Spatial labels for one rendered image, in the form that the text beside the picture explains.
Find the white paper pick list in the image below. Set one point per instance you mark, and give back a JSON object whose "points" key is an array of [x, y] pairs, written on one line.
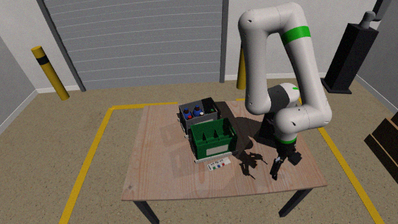
{"points": [[219, 163]]}

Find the green crate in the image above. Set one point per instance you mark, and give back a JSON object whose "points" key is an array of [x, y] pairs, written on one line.
{"points": [[212, 138]]}

